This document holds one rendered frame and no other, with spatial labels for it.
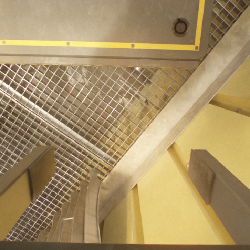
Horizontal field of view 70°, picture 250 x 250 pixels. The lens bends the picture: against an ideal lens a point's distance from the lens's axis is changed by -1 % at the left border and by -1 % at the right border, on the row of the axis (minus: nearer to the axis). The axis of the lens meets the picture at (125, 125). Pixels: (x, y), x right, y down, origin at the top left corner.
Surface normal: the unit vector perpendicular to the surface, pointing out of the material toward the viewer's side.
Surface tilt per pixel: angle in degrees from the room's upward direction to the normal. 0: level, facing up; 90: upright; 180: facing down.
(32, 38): 0
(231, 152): 90
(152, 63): 0
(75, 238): 90
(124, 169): 0
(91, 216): 90
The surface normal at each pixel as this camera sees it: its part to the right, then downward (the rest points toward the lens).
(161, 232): -0.79, -0.58
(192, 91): 0.00, 0.26
